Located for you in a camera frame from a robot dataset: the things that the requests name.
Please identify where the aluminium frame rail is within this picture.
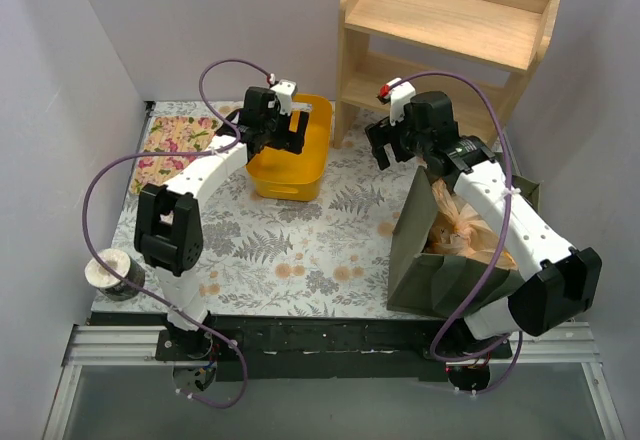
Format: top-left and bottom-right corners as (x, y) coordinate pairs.
(44, 322), (625, 439)

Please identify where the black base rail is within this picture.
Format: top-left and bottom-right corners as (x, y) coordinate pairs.
(89, 312), (513, 384)

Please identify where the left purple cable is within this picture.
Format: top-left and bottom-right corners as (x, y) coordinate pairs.
(81, 58), (277, 409)

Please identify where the yellow plastic bin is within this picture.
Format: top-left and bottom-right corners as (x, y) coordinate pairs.
(246, 93), (333, 202)

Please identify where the wooden shelf unit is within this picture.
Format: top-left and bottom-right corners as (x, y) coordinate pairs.
(333, 0), (561, 147)

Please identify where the tape roll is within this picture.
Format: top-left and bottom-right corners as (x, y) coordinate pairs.
(84, 248), (146, 302)

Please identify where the floral rectangular tray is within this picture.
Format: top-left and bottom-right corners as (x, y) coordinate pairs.
(129, 116), (221, 195)

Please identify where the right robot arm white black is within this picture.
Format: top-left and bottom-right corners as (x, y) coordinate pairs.
(365, 83), (602, 361)

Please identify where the dark green tote bag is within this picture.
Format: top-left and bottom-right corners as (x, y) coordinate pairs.
(385, 151), (542, 319)

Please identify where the floral table mat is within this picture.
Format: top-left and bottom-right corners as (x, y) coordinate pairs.
(194, 111), (420, 319)

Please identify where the orange plastic grocery bag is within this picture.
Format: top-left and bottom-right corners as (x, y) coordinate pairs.
(424, 179), (499, 264)

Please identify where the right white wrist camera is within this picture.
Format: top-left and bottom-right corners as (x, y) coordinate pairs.
(377, 78), (416, 126)

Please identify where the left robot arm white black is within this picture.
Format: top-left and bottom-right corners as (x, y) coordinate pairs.
(134, 80), (309, 360)

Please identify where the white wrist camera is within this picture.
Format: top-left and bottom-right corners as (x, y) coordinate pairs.
(270, 79), (298, 116)
(377, 78), (416, 126)

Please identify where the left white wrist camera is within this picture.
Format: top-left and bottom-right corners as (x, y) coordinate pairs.
(270, 79), (298, 116)

